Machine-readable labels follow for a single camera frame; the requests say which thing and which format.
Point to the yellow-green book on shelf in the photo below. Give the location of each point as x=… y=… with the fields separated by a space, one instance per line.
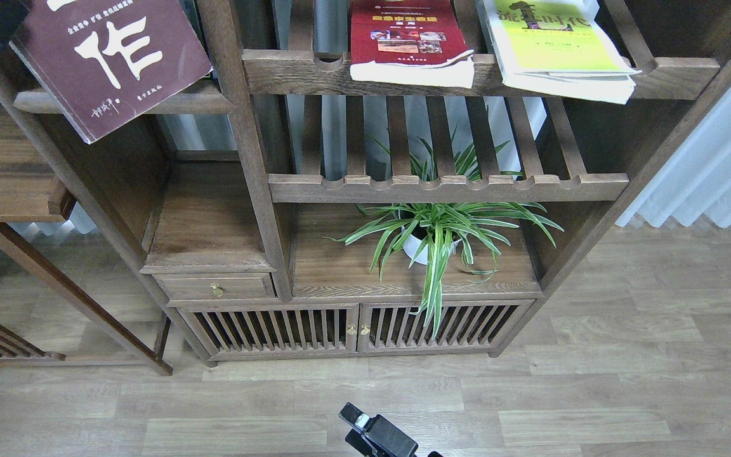
x=557 y=48

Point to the green spider plant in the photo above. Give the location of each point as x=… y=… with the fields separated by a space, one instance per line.
x=463 y=220

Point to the wooden side table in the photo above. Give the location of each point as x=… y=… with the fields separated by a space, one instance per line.
x=31 y=193

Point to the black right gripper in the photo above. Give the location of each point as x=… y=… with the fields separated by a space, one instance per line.
x=376 y=436

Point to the brass drawer knob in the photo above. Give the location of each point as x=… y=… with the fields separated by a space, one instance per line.
x=217 y=290

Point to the dark wooden bookshelf cabinet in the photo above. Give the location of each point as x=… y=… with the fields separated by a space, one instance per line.
x=313 y=142

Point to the brass cabinet door knobs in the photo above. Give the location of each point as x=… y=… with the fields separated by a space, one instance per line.
x=352 y=329

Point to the red book on shelf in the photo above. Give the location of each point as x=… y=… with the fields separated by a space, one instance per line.
x=416 y=43

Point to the maroon book white characters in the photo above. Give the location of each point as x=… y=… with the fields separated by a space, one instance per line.
x=107 y=62

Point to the white curtain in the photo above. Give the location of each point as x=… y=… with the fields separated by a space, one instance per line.
x=695 y=182

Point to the white plant pot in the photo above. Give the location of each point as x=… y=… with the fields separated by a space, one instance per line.
x=420 y=245

